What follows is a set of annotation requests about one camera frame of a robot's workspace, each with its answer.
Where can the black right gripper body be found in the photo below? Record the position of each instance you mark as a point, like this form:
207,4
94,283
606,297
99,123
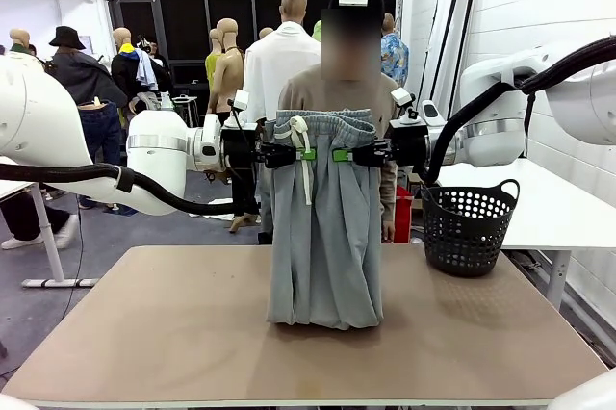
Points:
409,145

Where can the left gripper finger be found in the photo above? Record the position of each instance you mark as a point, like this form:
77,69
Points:
274,145
279,156

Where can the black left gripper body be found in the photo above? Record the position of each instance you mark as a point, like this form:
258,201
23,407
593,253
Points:
239,150

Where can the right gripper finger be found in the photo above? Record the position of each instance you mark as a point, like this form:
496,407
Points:
370,156
380,144

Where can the grey training pants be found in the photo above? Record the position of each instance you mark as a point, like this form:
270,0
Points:
327,246

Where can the person's left forearm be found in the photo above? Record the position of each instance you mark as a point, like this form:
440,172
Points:
388,193

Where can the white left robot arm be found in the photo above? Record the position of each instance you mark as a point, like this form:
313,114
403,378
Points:
159,160

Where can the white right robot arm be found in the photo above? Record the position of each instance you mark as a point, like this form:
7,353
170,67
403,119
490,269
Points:
495,92

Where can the person's left hand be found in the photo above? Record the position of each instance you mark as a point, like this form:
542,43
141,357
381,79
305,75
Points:
388,231

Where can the white cloth on floor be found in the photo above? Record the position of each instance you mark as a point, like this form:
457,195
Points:
219,203

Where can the person in beige t-shirt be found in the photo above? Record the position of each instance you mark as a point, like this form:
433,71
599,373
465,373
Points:
337,92

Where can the red bin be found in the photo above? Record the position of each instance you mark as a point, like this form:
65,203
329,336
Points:
404,217

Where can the bare tan mannequin black trousers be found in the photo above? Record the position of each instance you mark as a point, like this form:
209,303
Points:
230,73

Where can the mannequin in white shirt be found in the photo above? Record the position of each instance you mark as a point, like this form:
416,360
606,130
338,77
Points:
279,63

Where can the mannequin in floral blue shirt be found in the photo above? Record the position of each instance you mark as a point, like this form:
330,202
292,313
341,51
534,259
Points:
397,58

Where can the mannequin in yellow top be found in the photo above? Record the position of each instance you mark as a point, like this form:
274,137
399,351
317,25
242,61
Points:
212,66

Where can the bare mannequin head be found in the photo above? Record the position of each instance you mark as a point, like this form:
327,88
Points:
265,33

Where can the black perforated plastic basket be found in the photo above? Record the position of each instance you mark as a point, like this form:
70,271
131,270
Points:
462,246

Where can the black framed white panel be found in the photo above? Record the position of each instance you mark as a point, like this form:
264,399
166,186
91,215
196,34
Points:
464,34
440,34

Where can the dark-haired person in background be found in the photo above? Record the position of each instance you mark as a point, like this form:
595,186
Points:
159,66

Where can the mannequin with yellow collar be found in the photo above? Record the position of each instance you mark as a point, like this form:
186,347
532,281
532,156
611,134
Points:
126,73

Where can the blue jeans on mannequin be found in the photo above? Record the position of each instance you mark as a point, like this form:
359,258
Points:
98,140

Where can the large white table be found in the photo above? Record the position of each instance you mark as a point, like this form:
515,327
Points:
553,208

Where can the mannequin with black hat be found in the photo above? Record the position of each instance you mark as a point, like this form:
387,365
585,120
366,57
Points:
82,78

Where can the white table with T-foot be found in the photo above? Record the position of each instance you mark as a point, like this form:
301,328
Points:
51,246

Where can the walking person in black trousers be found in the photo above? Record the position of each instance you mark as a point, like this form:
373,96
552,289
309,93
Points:
24,217

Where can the mannequin in cream jacket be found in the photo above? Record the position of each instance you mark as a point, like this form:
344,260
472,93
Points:
19,46

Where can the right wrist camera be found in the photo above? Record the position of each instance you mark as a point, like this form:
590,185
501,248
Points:
409,116

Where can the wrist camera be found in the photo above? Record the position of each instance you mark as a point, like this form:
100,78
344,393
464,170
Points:
239,119
409,116

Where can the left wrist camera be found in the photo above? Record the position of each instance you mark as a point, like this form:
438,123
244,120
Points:
239,119

